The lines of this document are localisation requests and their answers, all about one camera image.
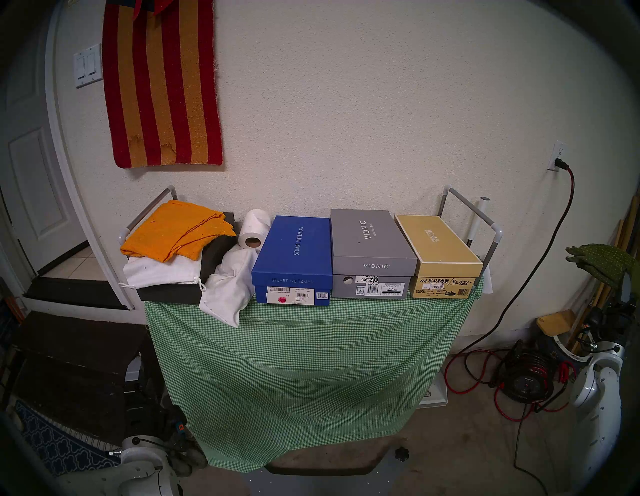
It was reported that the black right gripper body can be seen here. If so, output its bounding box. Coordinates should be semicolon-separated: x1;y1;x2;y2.
587;297;638;346

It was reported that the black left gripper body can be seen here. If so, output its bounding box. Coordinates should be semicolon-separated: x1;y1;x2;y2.
125;395;188;446

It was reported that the green dotted work glove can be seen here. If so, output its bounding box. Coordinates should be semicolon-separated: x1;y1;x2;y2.
566;243;640;291

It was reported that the green white gingham cloth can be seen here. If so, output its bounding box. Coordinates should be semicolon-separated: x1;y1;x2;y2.
145;279;484;474

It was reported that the grey slip-on shoe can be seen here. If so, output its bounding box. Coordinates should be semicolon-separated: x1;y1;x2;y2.
172;440;209;476

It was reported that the white folded cloth bag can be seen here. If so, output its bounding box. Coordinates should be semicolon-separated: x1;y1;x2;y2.
122;254;204;292

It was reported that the white cloth dust bag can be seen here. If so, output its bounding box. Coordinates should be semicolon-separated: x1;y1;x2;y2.
199;244;259;329

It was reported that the grey metal shoe rack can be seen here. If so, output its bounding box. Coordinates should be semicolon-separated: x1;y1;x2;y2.
118;185;504;281

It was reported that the tan shoe box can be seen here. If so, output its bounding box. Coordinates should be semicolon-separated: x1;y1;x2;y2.
394;214;485;300

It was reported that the blue shoe box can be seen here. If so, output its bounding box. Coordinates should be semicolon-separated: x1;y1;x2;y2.
251;215;334;306

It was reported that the grey Vionic shoe box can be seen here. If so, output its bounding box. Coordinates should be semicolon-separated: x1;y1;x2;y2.
330;209;419;300

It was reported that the white rimmed bucket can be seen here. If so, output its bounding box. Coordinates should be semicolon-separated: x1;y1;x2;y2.
552;330;593;362

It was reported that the yellow dustpan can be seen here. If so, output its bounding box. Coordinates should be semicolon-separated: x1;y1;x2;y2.
536;310;577;337

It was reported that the dark brown floor mat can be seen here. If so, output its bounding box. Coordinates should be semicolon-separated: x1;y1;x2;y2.
0;310;151;446

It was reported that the wooden pole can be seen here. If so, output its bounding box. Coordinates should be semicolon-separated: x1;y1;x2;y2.
617;195;640;251

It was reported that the black flat box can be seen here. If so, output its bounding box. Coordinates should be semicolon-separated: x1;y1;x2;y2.
136;212;239;306

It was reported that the black stair tread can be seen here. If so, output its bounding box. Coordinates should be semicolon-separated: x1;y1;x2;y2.
24;276;129;311

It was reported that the blue patterned rug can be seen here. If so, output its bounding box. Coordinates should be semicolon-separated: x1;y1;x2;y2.
14;399;123;477

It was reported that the orange folded towel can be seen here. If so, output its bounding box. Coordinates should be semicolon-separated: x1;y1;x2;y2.
120;200;237;264

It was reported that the white plastic pipe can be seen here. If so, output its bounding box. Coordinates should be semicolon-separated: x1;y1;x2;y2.
470;196;491;246

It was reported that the white flat appliance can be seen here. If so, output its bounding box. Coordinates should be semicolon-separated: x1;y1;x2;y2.
417;372;449;409

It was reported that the white toilet paper roll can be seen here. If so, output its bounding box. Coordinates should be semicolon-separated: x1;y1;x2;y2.
238;209;272;250

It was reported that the white panel door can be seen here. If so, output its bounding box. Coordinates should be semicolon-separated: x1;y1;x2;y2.
0;10;92;277

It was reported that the red yellow striped flag rug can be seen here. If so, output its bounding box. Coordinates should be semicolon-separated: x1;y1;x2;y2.
102;0;224;169

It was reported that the black red cord reel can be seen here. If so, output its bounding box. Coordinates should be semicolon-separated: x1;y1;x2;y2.
497;340;557;405

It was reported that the red black power cord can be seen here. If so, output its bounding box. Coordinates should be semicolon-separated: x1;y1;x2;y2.
444;158;577;423

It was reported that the thin black floor cable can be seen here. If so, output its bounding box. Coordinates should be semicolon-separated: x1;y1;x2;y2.
513;404;551;496

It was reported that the white wall outlet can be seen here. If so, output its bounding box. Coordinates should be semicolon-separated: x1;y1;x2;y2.
548;141;569;173

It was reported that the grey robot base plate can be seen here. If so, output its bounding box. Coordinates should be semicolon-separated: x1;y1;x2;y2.
245;435;411;496

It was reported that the white double light switch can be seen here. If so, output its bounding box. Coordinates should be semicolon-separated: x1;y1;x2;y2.
73;43;104;89

